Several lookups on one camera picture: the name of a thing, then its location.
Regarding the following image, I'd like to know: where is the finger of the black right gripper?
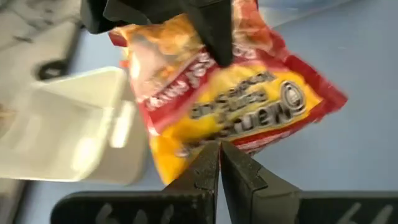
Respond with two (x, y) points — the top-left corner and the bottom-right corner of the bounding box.
(104, 0), (234, 68)
(80, 0), (150, 35)

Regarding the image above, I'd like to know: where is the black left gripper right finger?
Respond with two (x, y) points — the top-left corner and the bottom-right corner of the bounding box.
(220, 141), (398, 224)

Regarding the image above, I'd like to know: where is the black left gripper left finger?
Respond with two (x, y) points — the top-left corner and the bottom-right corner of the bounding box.
(50, 141), (220, 224)

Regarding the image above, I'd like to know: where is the red Maruchan noodle packet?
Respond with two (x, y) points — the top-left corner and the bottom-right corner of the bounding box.
(108, 0), (348, 186)

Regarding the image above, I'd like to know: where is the white plastic bin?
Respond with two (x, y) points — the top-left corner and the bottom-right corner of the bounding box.
(0, 66), (149, 186)

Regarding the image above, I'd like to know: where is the black frame clamp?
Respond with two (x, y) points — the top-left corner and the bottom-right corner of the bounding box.
(36, 60), (68, 81)

